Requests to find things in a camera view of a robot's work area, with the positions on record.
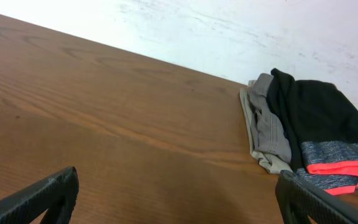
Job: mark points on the black folded shorts red trim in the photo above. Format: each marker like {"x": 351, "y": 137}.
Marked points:
{"x": 321, "y": 126}

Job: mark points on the grey folded garment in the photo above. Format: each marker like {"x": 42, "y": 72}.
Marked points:
{"x": 268, "y": 145}

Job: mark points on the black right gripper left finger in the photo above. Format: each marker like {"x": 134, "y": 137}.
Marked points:
{"x": 54, "y": 197}

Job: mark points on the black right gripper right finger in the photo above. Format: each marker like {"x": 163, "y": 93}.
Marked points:
{"x": 302, "y": 202}

